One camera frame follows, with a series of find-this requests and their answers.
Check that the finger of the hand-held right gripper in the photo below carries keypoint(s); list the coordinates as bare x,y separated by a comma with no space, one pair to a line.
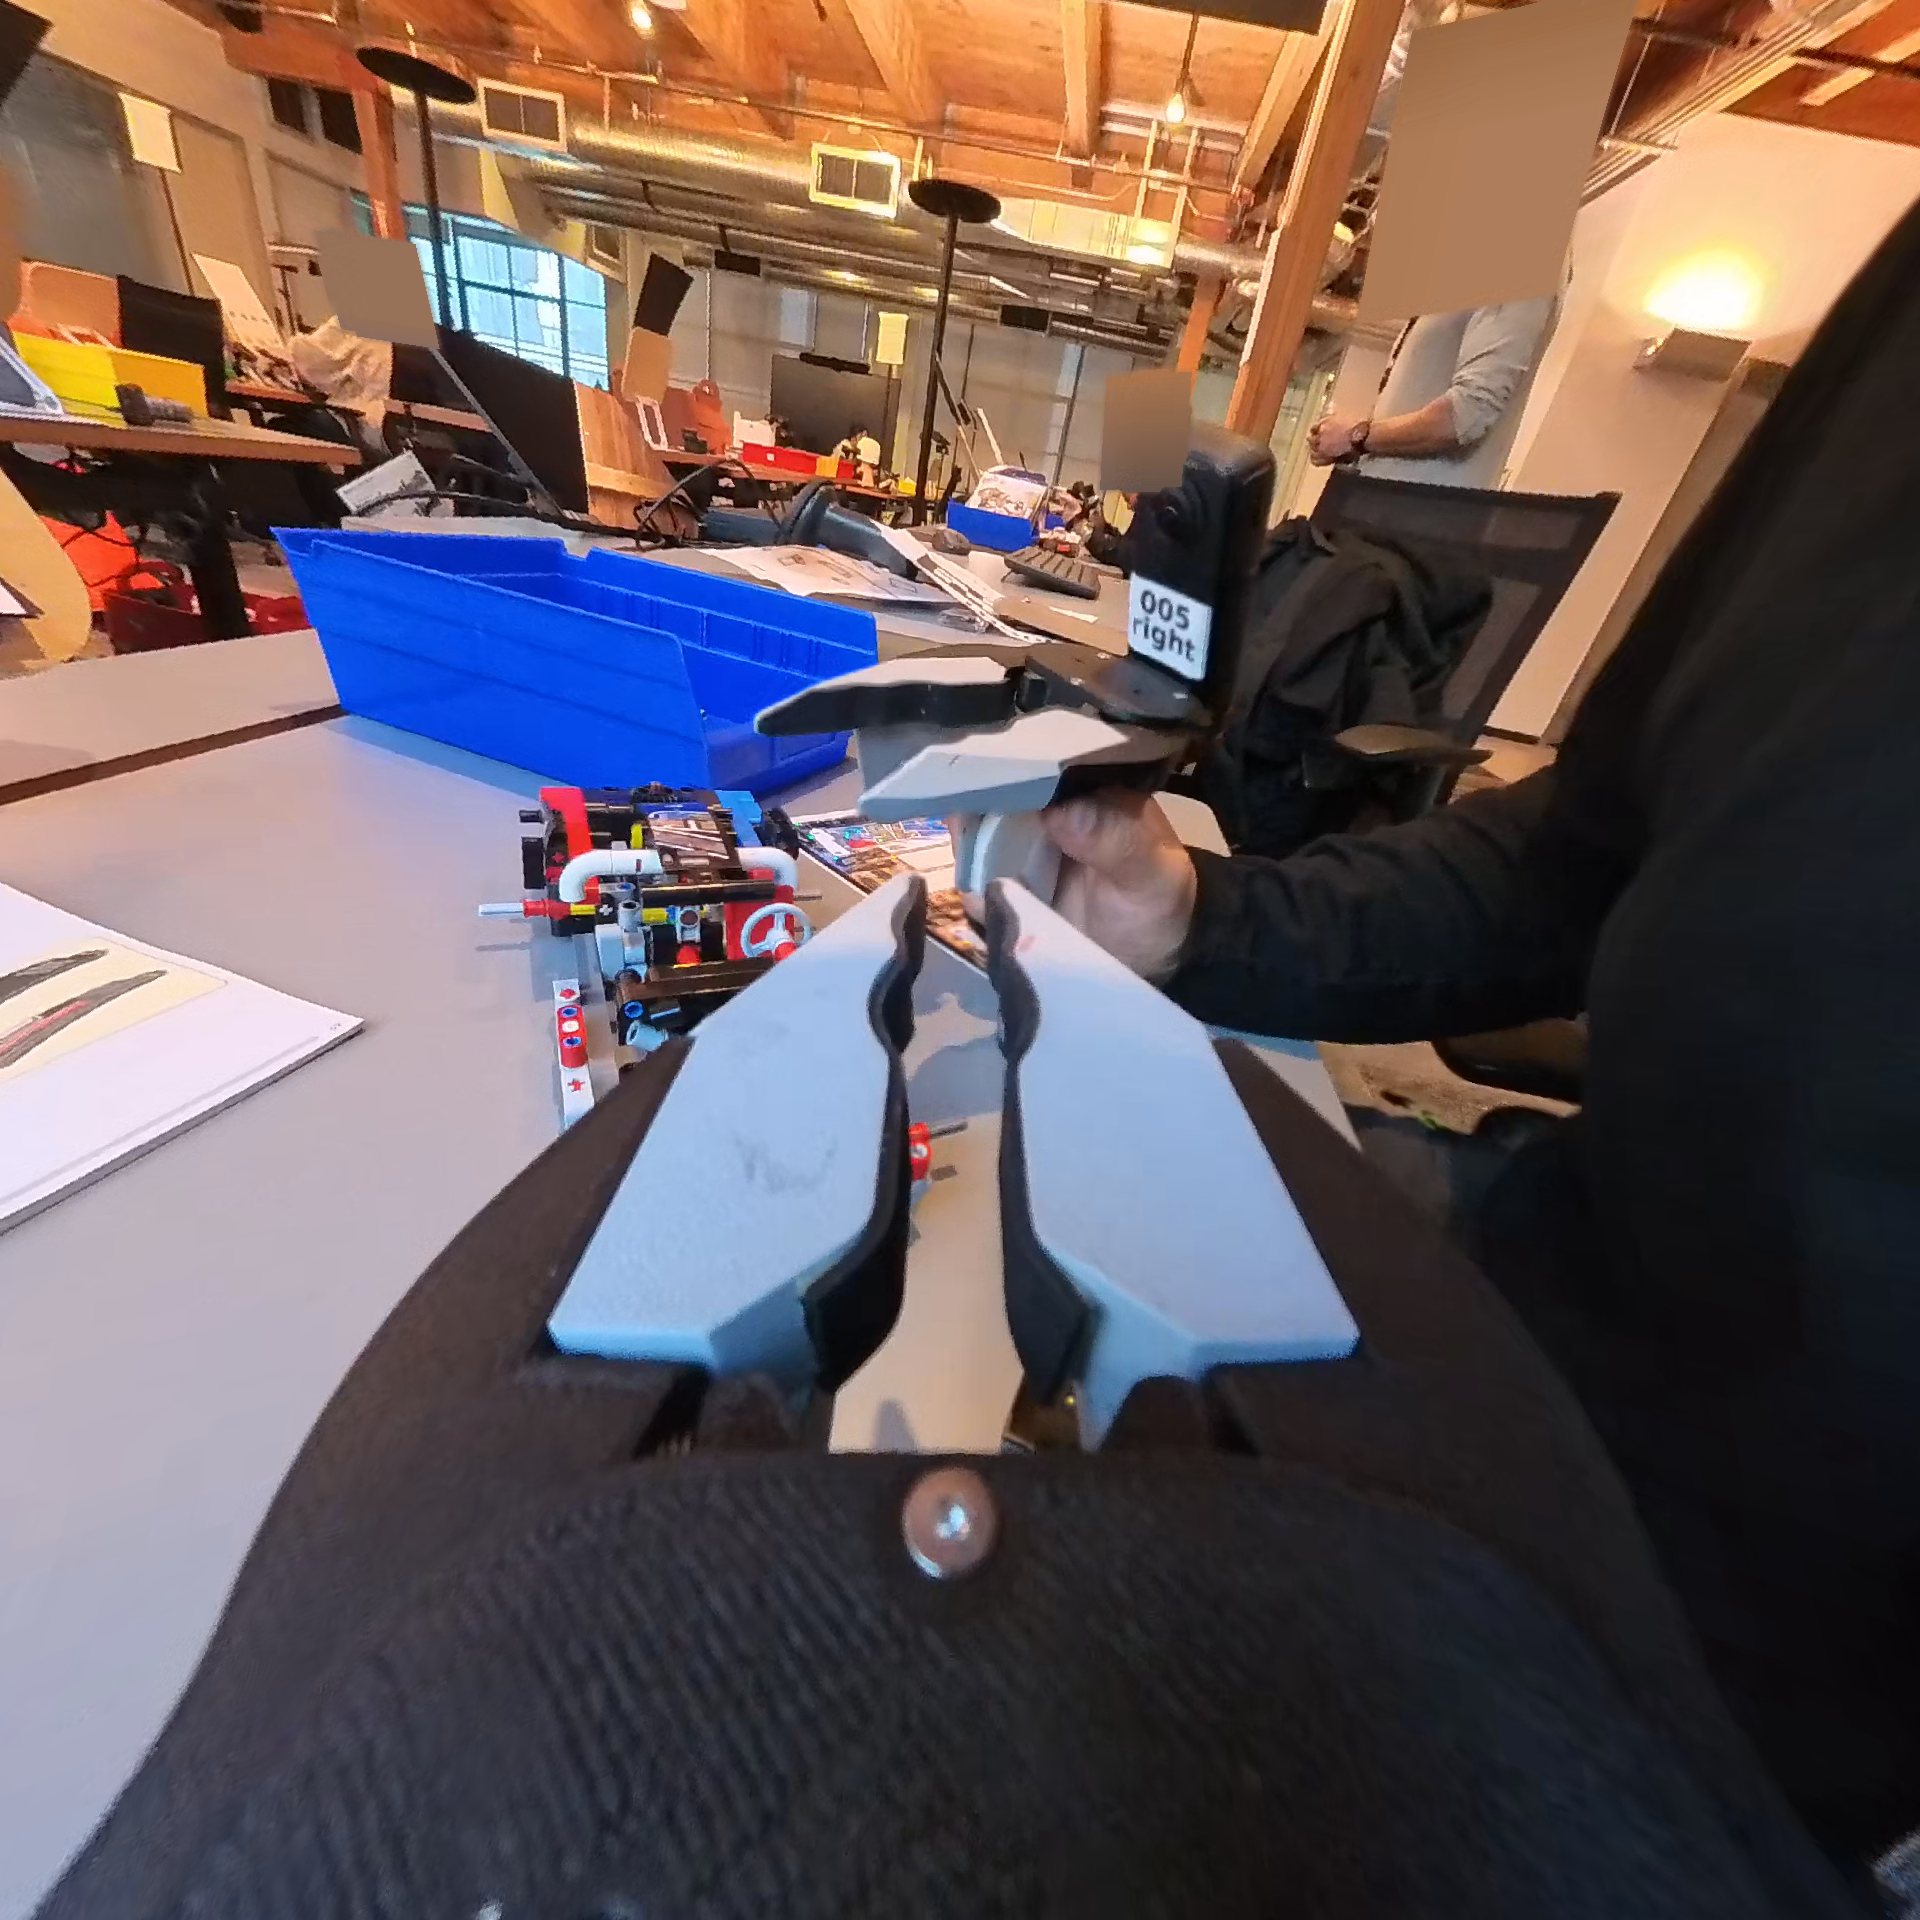
901,698
991,764

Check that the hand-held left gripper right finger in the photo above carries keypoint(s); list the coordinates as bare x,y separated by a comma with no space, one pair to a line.
1170,1200

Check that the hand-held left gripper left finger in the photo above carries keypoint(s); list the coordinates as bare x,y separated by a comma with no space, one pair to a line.
721,1184

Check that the toy brick car model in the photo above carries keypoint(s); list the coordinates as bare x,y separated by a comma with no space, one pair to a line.
662,884

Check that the wooden desk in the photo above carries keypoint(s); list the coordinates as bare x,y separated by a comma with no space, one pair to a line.
182,441

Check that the person's right hand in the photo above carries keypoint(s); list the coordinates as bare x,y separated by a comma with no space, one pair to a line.
1126,884

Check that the loose printed papers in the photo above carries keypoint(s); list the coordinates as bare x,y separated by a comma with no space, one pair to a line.
840,569

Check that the holographic sticker sheet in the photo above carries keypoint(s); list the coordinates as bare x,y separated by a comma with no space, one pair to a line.
886,861

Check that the black jacket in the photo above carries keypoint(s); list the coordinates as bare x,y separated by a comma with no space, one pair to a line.
1349,661

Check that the black keyboard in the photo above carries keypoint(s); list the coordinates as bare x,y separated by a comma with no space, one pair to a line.
1058,572

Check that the small blue bin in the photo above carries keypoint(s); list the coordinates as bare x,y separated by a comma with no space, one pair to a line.
984,529

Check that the black barcode scanner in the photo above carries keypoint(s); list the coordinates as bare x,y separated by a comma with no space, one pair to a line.
819,516

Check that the black mesh office chair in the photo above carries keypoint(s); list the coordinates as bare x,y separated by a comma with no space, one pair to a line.
1545,600

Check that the blue plastic bin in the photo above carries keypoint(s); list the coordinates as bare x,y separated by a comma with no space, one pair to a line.
495,661

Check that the black computer monitor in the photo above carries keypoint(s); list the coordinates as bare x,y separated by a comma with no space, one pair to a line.
511,421

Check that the open instruction booklet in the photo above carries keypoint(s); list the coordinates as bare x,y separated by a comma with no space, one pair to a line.
150,1080

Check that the red crate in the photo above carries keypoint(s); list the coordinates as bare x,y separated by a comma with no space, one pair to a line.
166,609

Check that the yellow plastic bin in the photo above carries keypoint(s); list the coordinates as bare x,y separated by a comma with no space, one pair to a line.
89,374

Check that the wooden post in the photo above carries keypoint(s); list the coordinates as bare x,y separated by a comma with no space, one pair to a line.
1320,180

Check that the wall lamp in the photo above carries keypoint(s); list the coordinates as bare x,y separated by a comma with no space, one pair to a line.
1695,352

